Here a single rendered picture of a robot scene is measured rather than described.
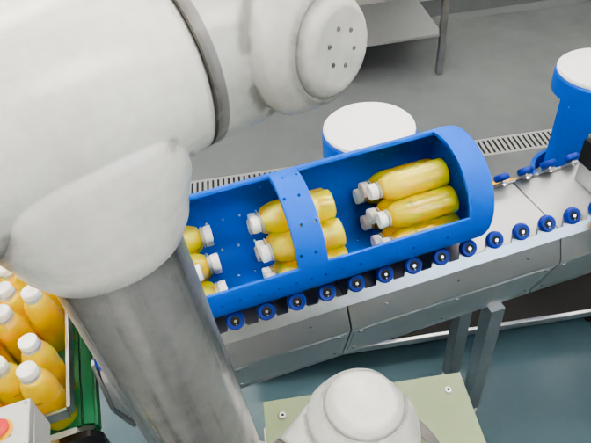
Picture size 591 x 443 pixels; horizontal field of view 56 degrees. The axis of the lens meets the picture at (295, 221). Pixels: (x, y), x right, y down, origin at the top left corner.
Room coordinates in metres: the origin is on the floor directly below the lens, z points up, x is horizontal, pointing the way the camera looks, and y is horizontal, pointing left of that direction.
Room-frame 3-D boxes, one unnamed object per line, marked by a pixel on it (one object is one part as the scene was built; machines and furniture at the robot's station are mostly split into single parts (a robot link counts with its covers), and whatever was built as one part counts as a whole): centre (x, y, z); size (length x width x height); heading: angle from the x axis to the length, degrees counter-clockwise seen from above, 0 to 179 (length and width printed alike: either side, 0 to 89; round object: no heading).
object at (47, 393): (0.64, 0.56, 0.99); 0.07 x 0.07 x 0.18
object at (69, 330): (0.81, 0.56, 0.96); 0.40 x 0.01 x 0.03; 13
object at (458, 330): (1.14, -0.53, 0.31); 0.06 x 0.06 x 0.63; 13
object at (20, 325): (0.80, 0.66, 0.99); 0.07 x 0.07 x 0.18
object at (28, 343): (0.71, 0.57, 1.08); 0.04 x 0.04 x 0.02
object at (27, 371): (0.64, 0.56, 1.08); 0.04 x 0.04 x 0.02
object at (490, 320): (1.00, -0.56, 0.31); 0.06 x 0.06 x 0.63; 13
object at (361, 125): (1.41, -0.25, 1.03); 0.28 x 0.28 x 0.01
